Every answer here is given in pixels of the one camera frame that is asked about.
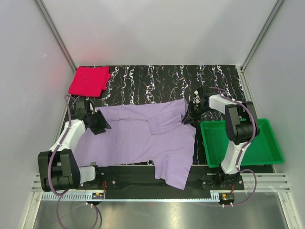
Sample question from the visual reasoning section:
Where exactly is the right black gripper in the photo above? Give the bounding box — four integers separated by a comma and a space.
182, 101, 209, 125

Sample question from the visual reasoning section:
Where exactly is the lavender t shirt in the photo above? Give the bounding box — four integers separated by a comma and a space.
74, 98, 196, 190

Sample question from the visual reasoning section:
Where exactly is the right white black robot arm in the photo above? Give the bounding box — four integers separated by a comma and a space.
182, 86, 260, 189

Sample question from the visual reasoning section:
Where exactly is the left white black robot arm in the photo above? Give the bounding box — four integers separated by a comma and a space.
38, 100, 111, 195

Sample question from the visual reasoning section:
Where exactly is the black marbled table mat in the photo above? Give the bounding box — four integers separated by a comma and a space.
46, 64, 275, 172

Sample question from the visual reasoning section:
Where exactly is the folded pink t shirt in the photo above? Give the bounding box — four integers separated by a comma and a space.
68, 66, 111, 97

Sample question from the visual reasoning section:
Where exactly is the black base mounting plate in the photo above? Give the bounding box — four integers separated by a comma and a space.
79, 165, 244, 197

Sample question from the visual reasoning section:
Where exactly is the left connector board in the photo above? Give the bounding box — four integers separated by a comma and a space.
91, 192, 105, 200

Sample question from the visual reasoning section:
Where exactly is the connector board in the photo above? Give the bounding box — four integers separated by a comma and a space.
91, 192, 105, 200
221, 193, 235, 201

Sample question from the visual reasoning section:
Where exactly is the green plastic tray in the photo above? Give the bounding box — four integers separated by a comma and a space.
200, 118, 285, 168

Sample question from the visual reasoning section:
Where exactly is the right connector board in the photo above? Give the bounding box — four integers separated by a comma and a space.
221, 193, 235, 201

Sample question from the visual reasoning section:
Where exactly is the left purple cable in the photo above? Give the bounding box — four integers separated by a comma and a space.
46, 94, 103, 229

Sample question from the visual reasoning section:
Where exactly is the purple cable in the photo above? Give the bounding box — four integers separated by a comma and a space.
46, 94, 103, 229
209, 87, 260, 207

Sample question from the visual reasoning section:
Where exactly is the white slotted cable duct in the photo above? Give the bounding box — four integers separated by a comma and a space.
42, 191, 233, 203

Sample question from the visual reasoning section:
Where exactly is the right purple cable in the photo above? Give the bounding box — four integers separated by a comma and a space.
209, 87, 260, 207

